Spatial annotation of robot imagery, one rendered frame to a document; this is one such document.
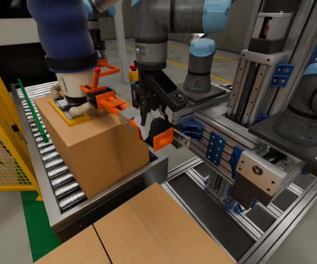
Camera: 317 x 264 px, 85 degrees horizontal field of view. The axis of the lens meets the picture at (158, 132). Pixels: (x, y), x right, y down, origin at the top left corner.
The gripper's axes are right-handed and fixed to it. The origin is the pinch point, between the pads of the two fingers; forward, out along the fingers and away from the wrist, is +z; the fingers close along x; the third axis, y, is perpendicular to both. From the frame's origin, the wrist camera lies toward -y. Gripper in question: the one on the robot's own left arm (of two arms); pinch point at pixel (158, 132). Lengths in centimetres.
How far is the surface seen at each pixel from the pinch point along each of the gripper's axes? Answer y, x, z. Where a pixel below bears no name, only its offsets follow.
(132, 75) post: 81, -46, 10
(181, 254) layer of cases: -16, 2, 54
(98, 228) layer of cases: 18, 23, 54
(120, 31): 299, -173, 2
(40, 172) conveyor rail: 68, 34, 48
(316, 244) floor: -68, -92, 110
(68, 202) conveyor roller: 41, 29, 54
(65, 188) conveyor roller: 51, 27, 53
